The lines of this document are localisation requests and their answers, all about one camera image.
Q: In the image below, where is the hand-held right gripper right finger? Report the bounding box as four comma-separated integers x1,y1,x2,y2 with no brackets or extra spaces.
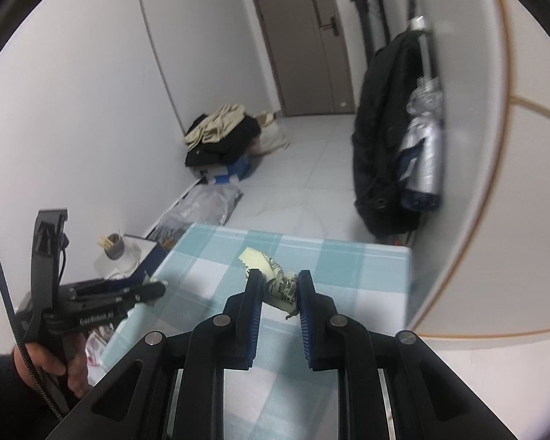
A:
296,269,518,440

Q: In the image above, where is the person's left forearm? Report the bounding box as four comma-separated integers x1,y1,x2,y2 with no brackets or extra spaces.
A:
0,353,62,440

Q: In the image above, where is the person's left hand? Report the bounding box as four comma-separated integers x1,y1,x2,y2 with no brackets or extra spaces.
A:
13,334,93,399

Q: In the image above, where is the beige tote bag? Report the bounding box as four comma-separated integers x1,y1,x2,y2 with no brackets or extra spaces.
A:
252,111,290,157

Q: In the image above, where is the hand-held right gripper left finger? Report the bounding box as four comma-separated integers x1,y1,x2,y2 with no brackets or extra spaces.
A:
46,268,264,440

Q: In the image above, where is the black garment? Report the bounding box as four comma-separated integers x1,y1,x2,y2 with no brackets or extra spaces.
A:
186,117,262,168

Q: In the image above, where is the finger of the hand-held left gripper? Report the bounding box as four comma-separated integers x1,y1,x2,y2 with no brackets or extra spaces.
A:
69,279,167,315

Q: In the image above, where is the grey cup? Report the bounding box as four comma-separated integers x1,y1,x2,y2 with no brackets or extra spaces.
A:
105,234,127,261

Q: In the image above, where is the dark-print snack wrapper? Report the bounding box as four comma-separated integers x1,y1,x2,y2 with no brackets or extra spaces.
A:
239,247,310,322

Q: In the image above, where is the silver folded umbrella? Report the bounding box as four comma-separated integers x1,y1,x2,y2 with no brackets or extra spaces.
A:
396,16,443,212

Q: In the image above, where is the beige garment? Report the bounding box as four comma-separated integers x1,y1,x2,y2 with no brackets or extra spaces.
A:
184,103,248,152

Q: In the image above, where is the checked teal tablecloth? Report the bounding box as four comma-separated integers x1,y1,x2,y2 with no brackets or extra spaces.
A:
89,224,413,440

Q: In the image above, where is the blue cardboard box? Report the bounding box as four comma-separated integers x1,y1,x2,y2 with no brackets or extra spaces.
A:
202,153,253,187

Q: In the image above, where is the grey plastic mailing bag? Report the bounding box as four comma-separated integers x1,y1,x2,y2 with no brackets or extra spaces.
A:
158,186,243,240

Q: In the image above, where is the black braided cable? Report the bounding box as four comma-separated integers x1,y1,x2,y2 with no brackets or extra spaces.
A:
0,208,65,420

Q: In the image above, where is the black hanging jacket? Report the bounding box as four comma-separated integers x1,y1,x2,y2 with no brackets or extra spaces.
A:
352,32,434,239

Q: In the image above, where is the grey-brown door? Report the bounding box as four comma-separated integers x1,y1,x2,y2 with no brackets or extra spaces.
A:
244,0,356,117

